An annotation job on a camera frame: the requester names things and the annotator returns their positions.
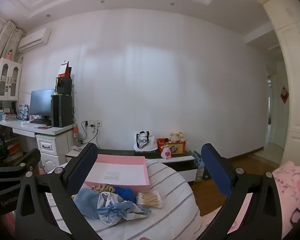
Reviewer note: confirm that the orange box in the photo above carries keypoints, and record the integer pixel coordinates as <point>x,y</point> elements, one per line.
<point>13,148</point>

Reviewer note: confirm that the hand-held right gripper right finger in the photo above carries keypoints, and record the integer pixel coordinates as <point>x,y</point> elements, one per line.
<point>217,172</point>

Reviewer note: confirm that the black and white low cabinet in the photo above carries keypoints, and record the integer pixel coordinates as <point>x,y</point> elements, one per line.
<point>180,173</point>

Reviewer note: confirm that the beige scrunchie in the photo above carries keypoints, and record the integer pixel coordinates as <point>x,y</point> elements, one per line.
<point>105,187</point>

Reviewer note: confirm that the white desk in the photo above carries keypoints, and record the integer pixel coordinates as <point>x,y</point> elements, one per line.
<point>57,142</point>

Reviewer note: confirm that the black speaker box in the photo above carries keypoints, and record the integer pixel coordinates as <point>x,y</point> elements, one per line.
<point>63,86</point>

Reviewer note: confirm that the pink packet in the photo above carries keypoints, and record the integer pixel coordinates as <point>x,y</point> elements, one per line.
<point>77,148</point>

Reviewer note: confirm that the pink printed blanket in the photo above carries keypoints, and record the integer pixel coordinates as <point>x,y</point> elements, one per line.
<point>290,187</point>

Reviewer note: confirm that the pink cardboard box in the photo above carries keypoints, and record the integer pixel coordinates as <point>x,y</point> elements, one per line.
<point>120,172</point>

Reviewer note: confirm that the small doll figure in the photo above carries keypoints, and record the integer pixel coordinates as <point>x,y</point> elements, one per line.
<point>9,54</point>

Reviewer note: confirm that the cream frilly scrunchie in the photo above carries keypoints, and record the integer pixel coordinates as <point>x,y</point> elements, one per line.
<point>148,200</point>

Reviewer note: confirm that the red toy box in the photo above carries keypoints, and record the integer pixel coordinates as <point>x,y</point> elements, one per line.
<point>177,148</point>

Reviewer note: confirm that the blue and white carton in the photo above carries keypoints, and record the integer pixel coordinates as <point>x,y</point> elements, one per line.
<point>23,113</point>

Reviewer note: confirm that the striped white tablecloth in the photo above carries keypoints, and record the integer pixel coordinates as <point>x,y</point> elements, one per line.
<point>170,205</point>

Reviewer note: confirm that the stack of books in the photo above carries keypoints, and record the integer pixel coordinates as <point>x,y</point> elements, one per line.
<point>8,118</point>

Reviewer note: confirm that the black computer monitor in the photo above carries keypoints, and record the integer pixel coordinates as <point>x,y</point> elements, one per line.
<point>41,102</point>

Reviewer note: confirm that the white plug adapter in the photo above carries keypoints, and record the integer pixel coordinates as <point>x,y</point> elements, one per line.
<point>92,125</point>

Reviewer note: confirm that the white glass door cabinet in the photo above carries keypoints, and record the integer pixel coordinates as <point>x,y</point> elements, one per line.
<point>5,80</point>

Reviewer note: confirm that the beige plush toy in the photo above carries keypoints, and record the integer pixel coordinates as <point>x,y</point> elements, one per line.
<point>176,137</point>

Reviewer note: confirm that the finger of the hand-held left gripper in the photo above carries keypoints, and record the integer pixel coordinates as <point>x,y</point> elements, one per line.
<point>22,161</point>

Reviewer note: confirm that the patterned cloth with blue bow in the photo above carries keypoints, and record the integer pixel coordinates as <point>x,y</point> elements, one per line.
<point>115,210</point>

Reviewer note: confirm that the black computer tower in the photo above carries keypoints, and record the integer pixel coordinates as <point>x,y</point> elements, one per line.
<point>61,110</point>

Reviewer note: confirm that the light blue knit hat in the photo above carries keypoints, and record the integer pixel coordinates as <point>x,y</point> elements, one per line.
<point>86,202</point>

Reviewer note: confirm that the red door ornament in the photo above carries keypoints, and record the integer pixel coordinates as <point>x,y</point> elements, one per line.
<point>285,94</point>

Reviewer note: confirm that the white air conditioner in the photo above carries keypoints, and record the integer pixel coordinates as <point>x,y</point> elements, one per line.
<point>33,40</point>

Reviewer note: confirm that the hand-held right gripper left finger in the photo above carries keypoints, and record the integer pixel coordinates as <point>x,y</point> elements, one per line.
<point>82,170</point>

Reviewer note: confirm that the red and white box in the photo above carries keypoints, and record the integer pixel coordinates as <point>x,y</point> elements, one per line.
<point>63,68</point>

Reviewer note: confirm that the white wall outlet strip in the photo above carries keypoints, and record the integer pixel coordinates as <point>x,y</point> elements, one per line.
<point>98,123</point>

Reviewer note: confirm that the white tote bag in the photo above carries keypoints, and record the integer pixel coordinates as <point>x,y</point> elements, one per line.
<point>146,142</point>

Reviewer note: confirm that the pink bed sheet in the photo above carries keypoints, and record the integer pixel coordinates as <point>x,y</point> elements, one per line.
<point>240,215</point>

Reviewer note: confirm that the black keyboard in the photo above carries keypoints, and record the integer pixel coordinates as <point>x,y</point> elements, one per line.
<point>40,121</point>

